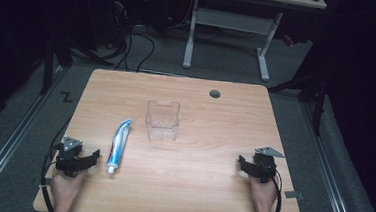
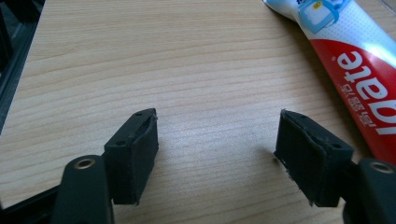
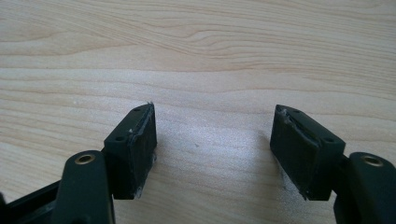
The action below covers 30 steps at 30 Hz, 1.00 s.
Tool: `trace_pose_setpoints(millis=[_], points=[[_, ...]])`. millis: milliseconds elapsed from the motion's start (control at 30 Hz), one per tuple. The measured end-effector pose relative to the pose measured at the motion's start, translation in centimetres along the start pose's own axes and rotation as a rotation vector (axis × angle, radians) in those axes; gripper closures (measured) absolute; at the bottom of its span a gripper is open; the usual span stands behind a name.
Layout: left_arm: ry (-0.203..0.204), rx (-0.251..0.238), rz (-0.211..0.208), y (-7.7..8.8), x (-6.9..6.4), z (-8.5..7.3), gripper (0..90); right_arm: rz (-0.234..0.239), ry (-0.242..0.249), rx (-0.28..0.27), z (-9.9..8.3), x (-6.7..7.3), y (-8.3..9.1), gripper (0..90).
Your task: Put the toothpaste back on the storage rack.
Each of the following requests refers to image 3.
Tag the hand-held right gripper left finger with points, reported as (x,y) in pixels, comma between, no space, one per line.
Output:
(134,155)

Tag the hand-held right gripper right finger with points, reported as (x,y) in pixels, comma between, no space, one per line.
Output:
(302,155)

